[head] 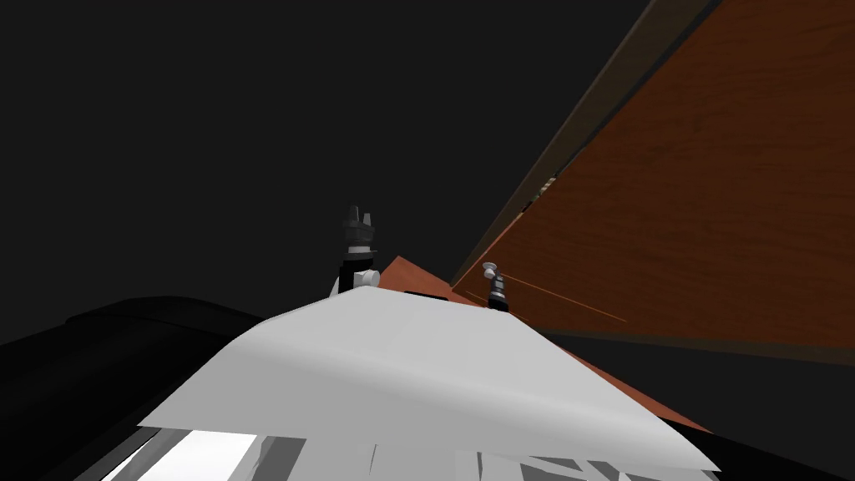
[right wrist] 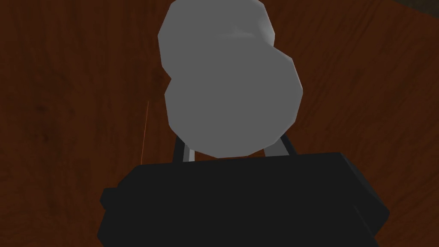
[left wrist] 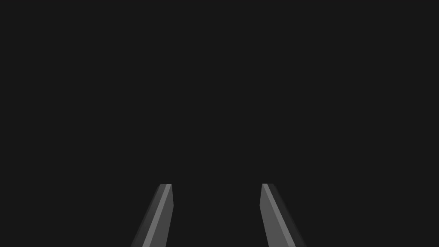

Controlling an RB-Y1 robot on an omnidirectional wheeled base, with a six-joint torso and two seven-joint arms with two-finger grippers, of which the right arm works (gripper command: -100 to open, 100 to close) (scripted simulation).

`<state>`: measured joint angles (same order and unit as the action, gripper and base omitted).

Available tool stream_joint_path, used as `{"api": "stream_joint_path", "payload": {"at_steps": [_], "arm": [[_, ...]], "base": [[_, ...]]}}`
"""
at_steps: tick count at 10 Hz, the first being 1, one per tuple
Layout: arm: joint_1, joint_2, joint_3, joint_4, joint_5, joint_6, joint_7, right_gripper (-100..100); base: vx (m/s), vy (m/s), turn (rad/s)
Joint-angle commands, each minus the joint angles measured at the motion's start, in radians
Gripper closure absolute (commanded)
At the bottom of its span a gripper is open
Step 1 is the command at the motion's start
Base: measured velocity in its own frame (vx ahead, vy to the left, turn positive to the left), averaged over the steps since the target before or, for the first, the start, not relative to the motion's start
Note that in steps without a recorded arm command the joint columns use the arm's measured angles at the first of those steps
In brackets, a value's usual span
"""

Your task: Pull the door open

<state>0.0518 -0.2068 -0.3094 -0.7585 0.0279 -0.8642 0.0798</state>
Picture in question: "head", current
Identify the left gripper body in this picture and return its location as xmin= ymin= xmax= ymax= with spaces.
xmin=342 ymin=223 xmax=377 ymax=256

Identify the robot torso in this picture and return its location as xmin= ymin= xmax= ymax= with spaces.
xmin=73 ymin=284 xmax=722 ymax=481

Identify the brown wooden door leaf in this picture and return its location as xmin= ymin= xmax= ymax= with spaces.
xmin=452 ymin=0 xmax=855 ymax=352

